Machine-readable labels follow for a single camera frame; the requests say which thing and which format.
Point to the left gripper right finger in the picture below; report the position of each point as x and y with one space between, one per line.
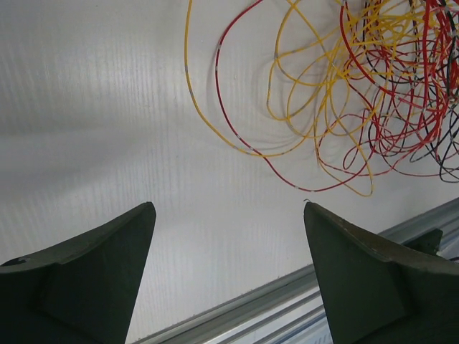
377 291

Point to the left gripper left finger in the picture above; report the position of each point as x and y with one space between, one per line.
82 290

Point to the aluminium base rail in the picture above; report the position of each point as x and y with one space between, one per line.
289 309

